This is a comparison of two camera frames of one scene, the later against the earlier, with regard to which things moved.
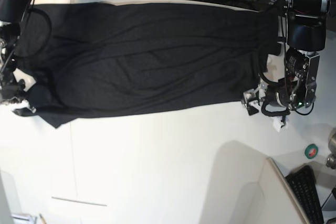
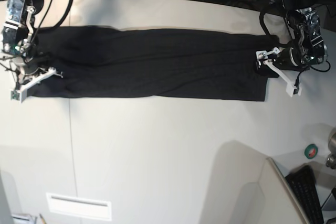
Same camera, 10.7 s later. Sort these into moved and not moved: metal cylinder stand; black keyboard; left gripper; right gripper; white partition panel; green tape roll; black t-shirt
Moved: right gripper; left gripper; black t-shirt
Not moved: green tape roll; white partition panel; black keyboard; metal cylinder stand
